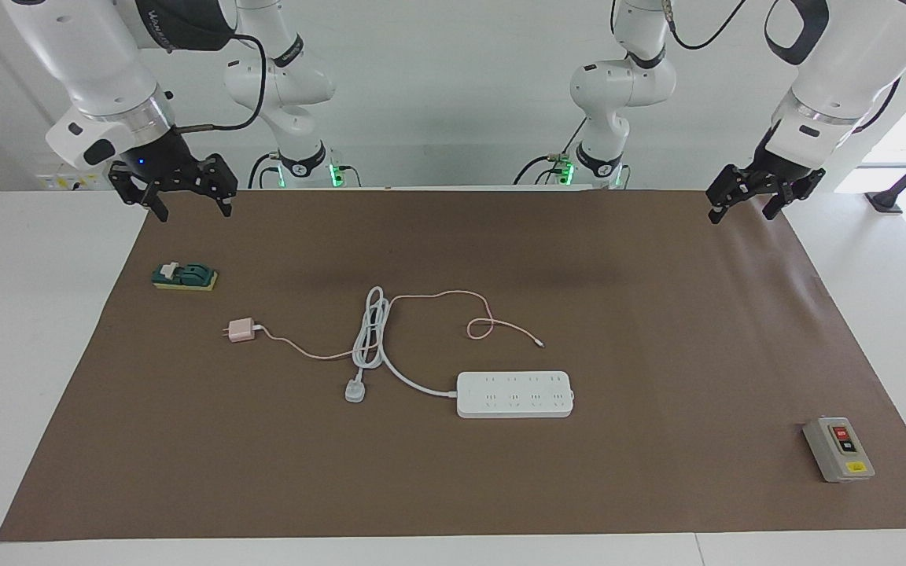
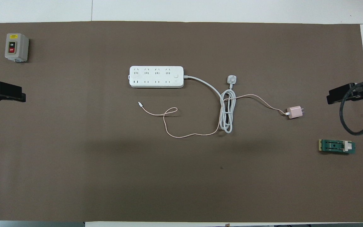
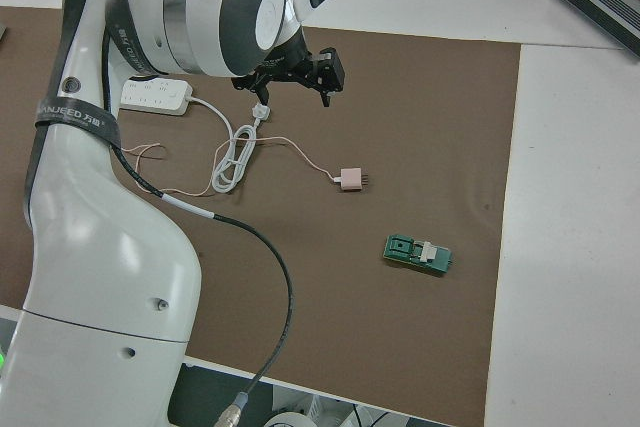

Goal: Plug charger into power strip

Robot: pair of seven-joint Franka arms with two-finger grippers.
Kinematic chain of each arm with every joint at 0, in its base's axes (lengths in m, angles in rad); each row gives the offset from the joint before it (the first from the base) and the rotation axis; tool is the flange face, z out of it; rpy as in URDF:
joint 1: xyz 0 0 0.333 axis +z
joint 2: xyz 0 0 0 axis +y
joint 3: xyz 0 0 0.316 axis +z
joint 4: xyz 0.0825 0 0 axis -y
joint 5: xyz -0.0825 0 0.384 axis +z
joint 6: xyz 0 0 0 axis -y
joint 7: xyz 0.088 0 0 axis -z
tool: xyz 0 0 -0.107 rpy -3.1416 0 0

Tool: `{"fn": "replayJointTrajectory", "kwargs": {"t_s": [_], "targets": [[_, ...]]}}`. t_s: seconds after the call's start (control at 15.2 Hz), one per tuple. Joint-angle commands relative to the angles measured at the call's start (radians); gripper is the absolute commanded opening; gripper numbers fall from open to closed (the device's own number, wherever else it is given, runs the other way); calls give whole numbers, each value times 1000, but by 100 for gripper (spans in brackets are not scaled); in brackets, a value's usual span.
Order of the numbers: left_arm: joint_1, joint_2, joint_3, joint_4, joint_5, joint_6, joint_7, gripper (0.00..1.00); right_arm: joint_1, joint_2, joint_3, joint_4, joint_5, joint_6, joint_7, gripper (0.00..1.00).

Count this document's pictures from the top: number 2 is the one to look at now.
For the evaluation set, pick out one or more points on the pink charger adapter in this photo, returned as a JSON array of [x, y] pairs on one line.
[[294, 112]]

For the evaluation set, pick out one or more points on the white power strip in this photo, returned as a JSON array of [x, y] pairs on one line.
[[156, 77]]

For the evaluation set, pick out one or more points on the brown table mat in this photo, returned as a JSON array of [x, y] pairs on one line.
[[181, 176]]

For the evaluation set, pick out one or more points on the grey on-off switch box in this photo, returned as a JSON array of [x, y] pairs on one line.
[[17, 47]]

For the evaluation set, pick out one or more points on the green knife switch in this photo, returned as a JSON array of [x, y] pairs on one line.
[[336, 146]]

